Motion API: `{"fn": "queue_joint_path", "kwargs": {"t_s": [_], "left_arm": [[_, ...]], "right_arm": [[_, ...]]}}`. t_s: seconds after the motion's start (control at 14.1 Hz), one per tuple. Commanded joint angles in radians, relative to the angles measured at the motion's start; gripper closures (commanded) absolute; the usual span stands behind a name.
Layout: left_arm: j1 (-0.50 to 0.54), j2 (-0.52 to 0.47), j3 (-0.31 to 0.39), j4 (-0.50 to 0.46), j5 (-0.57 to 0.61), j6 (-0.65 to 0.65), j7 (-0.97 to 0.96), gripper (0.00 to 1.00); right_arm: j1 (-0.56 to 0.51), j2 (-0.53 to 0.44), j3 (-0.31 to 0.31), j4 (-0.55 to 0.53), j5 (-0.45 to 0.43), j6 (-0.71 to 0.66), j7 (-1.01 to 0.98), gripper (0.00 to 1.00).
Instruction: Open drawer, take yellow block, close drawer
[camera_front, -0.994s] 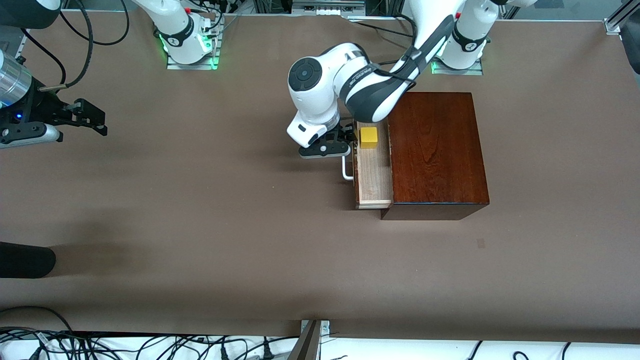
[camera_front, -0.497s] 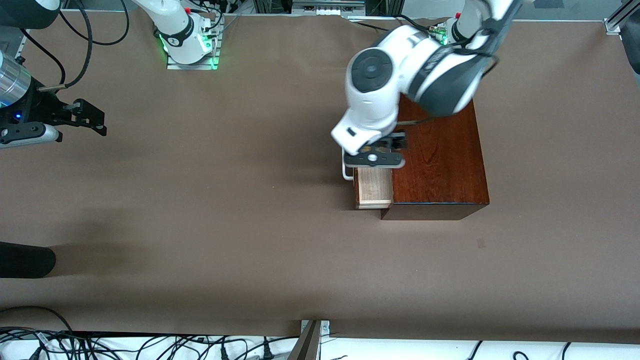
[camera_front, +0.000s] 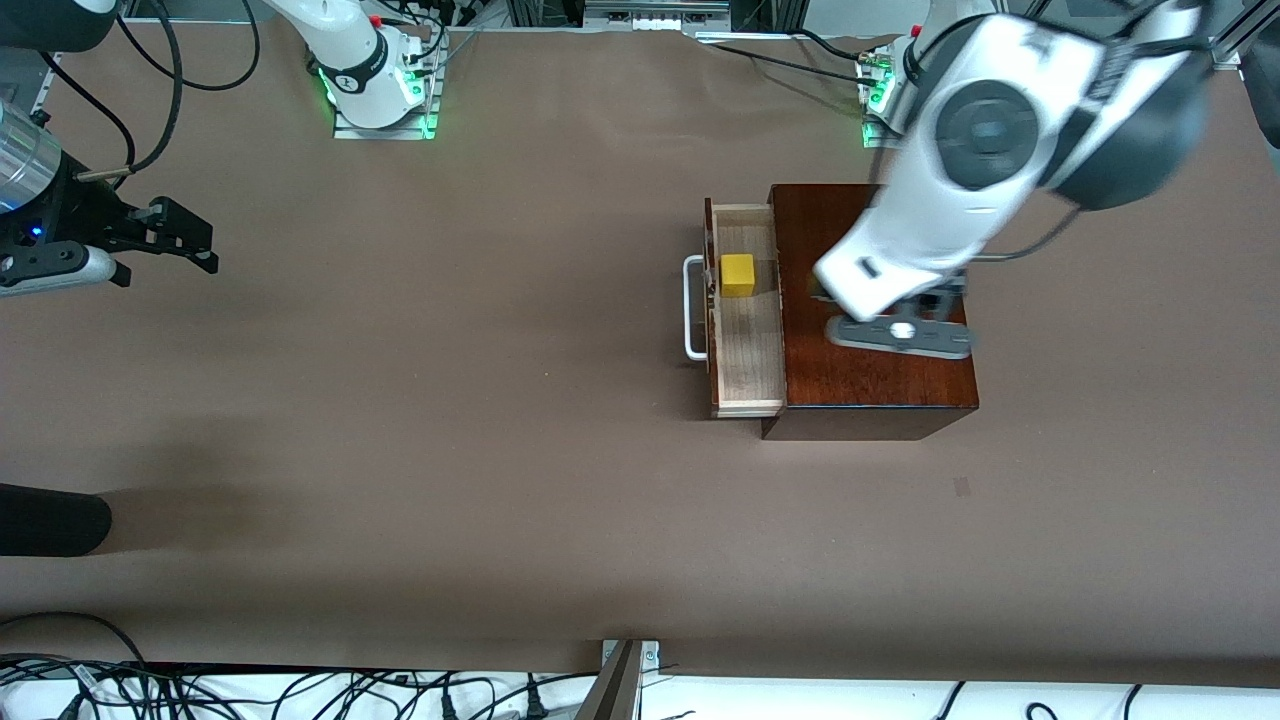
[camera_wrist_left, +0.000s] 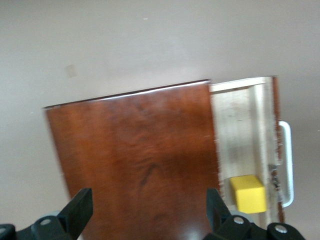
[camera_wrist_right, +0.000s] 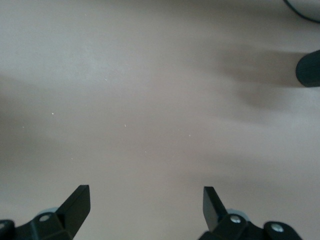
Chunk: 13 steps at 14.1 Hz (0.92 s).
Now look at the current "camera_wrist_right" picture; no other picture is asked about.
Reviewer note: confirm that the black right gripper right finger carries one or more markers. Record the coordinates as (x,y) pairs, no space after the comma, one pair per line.
(215,215)

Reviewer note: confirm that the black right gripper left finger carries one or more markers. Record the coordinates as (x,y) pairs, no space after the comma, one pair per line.
(72,212)

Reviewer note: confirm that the brown paper table cover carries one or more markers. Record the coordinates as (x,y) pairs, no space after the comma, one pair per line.
(140,105)

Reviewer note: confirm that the black foam cylinder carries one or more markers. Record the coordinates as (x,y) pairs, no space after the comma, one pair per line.
(310,71)

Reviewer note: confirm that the white round object dark rim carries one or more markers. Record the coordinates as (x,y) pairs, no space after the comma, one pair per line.
(308,7)

